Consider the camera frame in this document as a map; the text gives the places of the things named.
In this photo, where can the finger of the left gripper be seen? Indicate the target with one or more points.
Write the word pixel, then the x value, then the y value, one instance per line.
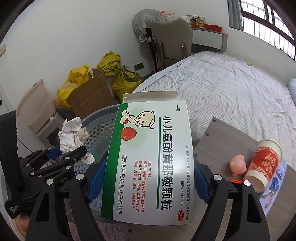
pixel 39 158
pixel 61 170

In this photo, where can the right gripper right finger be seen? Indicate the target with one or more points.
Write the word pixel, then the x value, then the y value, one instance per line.
pixel 247 220

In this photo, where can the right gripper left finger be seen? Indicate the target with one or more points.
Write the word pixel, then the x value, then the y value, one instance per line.
pixel 48 220

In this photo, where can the white paper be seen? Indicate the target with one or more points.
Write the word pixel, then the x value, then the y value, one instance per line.
pixel 72 136

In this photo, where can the white green medicine box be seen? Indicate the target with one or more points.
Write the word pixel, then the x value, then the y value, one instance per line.
pixel 149 175

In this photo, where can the purple blue carton box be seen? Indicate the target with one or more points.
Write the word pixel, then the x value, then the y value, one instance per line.
pixel 268 197

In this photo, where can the orange plastic clip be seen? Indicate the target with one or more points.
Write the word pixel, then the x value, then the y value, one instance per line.
pixel 236 181

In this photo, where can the beige plastic storage bin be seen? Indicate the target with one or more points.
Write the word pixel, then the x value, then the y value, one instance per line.
pixel 36 107

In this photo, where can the grey plastic laundry basket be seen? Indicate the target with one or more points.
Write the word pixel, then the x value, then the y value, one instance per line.
pixel 99 125

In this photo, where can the pink pig toy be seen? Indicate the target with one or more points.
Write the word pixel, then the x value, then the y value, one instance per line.
pixel 237 165

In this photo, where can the red white paper cup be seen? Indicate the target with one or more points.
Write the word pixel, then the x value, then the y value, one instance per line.
pixel 267 156

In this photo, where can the brown cardboard box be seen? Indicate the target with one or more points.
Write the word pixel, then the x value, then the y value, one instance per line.
pixel 92 95

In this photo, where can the yellow plastic bag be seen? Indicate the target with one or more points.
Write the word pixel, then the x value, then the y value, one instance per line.
pixel 76 78

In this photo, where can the yellow printed rice sack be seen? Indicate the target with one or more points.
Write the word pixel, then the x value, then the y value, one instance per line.
pixel 125 81

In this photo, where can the bed with white sheet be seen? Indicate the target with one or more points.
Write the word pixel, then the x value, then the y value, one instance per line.
pixel 222 86

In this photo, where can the grey cloth on chair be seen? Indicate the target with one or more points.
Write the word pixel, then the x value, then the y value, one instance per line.
pixel 143 19

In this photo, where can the grey upholstered chair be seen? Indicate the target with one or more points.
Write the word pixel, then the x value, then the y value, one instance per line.
pixel 174 39

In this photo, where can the white grey desk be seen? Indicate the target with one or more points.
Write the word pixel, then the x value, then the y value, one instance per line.
pixel 209 38

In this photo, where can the red box on desk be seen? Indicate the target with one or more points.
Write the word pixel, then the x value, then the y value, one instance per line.
pixel 214 28

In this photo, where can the dark framed window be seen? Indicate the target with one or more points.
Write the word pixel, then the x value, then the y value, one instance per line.
pixel 263 22

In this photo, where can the grey curtain left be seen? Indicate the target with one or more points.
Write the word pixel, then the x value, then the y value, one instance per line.
pixel 235 14

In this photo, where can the yellow sack near wall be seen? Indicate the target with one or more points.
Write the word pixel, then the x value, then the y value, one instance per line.
pixel 110 63

